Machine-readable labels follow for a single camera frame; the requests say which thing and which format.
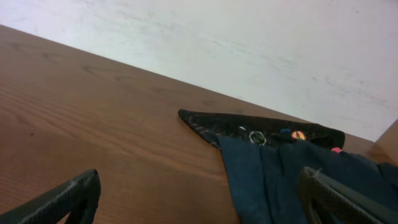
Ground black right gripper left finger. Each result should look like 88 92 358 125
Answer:
1 169 101 224

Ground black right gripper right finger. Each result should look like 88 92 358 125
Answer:
298 167 397 223

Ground red garment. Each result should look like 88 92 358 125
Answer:
332 147 342 153

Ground black patterned shorts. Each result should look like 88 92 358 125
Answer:
178 109 345 149

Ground dark blue garment in pile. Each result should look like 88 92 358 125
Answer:
219 136 397 223

